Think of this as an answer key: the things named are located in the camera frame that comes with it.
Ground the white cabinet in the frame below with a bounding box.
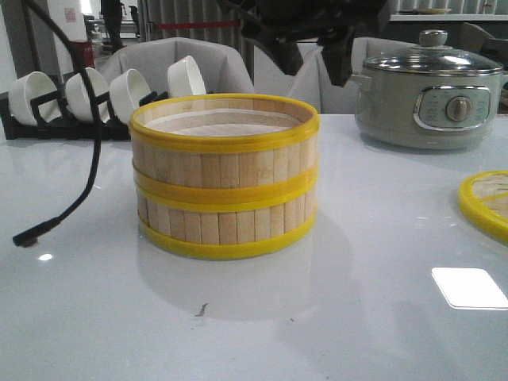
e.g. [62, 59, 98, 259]
[253, 40, 321, 109]

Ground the woven bamboo steamer lid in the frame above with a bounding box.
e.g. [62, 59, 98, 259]
[457, 170, 507, 244]

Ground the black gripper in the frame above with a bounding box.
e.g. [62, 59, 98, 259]
[221, 0, 391, 87]

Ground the right grey chair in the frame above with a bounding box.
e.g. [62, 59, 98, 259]
[286, 37, 424, 115]

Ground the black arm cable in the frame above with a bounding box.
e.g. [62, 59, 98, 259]
[12, 0, 103, 249]

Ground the black dish rack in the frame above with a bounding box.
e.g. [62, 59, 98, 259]
[0, 83, 170, 142]

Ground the liner cloth in upper basket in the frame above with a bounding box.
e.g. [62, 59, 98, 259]
[145, 108, 300, 137]

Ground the white bowl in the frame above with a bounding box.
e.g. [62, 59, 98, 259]
[65, 67, 109, 123]
[8, 71, 57, 126]
[110, 68, 152, 125]
[167, 56, 206, 98]

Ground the grey electric cooking pot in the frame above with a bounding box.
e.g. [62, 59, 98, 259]
[350, 69, 507, 150]

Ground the left grey chair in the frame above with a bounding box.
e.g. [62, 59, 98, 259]
[98, 37, 255, 94]

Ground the grey chair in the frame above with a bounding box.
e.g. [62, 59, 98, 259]
[286, 37, 424, 115]
[98, 37, 255, 94]

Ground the red bin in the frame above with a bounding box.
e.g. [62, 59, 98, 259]
[73, 40, 95, 68]

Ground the bamboo steamer basket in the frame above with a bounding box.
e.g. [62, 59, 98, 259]
[137, 187, 317, 260]
[129, 94, 319, 204]

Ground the glass pot lid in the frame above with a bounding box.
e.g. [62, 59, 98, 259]
[364, 29, 503, 76]

